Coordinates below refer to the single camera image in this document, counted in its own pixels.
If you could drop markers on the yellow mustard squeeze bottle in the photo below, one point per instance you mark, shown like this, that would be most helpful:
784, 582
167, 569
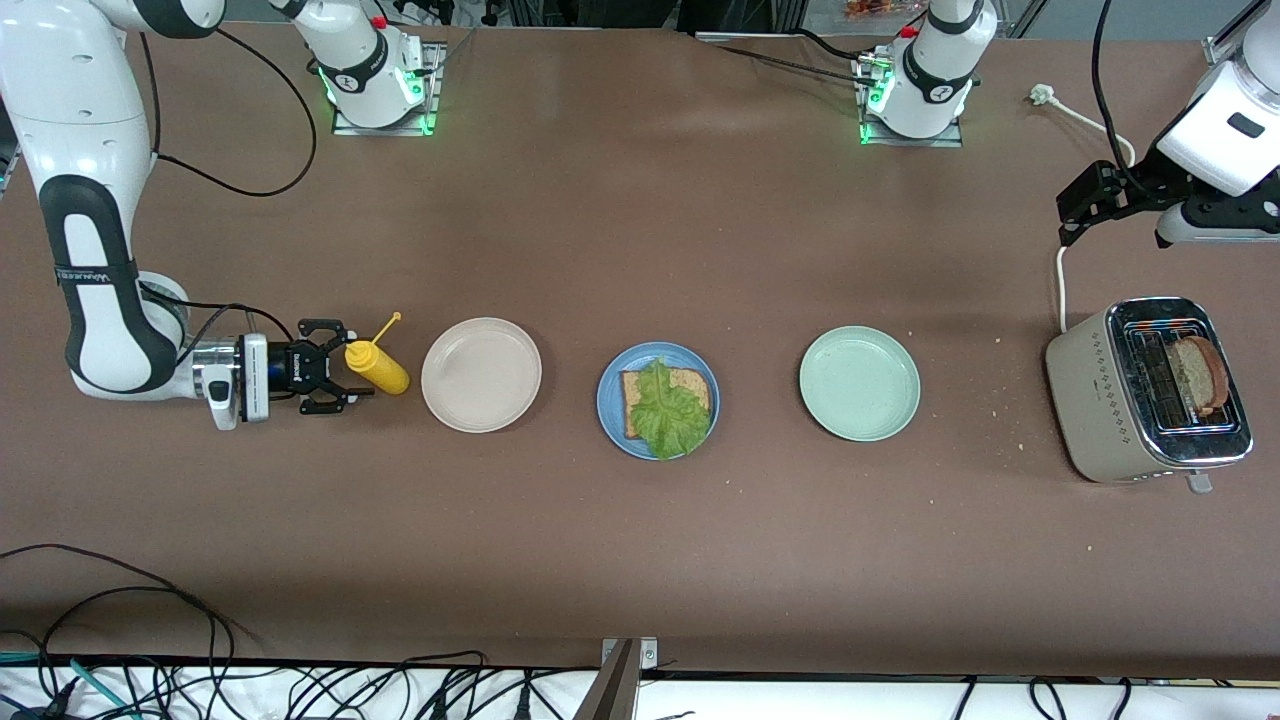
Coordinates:
380, 370

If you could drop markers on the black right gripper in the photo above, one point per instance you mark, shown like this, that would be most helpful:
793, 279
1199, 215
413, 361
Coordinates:
291, 367

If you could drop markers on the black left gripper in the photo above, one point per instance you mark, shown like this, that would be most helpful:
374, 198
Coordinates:
1141, 188

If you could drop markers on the green lettuce leaf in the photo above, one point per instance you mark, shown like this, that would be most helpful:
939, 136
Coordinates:
668, 410

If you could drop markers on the orange snack package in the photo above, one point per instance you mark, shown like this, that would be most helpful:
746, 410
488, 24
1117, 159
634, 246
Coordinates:
875, 8

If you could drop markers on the beige round plate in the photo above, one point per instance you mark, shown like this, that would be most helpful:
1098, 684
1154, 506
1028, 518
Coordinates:
480, 375

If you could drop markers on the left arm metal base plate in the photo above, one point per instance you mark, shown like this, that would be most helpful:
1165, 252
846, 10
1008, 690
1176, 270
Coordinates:
900, 141

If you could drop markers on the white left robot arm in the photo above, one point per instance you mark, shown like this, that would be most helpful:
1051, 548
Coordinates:
935, 60

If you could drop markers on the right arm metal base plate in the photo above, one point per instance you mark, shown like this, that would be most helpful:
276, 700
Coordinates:
385, 131

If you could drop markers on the metal frame bracket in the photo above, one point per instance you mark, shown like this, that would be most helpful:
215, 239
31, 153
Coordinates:
648, 655

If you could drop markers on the aluminium frame profile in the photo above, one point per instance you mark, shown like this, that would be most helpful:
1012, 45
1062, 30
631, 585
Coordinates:
1222, 50

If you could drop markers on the blue round plate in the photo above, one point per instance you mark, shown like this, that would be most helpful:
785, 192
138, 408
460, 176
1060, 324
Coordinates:
610, 400

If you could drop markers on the light green round plate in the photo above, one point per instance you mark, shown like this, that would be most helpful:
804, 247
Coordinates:
860, 383

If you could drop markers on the beige chrome toaster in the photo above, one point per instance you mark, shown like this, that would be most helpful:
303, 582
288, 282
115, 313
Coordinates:
1090, 400

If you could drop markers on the brown bread slice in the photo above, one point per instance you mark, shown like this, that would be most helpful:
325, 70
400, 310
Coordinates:
1200, 375
632, 385

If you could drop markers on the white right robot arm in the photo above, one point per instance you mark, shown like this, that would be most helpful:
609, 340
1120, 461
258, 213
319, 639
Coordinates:
90, 300

